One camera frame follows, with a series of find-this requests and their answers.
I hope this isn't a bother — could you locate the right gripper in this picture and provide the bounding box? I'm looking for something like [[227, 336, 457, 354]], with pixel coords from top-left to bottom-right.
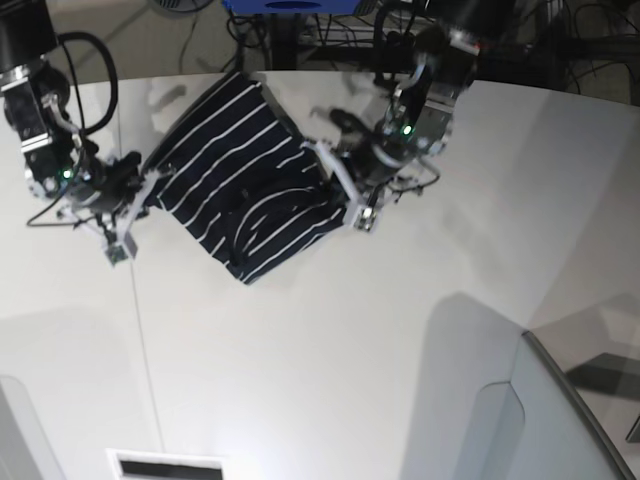
[[69, 151, 142, 214]]

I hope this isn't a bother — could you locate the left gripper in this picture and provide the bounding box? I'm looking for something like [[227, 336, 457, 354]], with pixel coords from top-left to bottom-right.
[[329, 108, 414, 187]]

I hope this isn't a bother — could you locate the navy white striped t-shirt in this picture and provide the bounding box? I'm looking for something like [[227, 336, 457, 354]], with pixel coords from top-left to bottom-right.
[[147, 72, 346, 285]]

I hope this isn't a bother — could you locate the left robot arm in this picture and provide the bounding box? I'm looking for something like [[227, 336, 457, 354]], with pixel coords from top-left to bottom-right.
[[330, 1, 515, 188]]

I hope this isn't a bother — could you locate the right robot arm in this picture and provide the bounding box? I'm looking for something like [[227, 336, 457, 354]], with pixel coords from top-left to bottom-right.
[[1, 1, 143, 213]]

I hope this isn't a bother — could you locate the black stand pole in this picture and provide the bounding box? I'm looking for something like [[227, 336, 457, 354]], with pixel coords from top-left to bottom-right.
[[268, 13, 302, 71]]

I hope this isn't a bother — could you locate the blue box on stand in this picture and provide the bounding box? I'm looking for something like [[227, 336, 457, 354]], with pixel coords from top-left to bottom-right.
[[223, 0, 359, 15]]

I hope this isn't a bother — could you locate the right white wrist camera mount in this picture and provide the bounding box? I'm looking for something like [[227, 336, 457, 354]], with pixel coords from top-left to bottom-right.
[[54, 167, 174, 269]]

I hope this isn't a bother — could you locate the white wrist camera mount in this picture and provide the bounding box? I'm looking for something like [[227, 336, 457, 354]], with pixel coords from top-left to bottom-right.
[[302, 139, 444, 234], [54, 167, 174, 269]]

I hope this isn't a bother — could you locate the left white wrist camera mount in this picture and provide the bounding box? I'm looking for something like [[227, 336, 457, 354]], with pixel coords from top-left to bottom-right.
[[302, 139, 444, 234]]

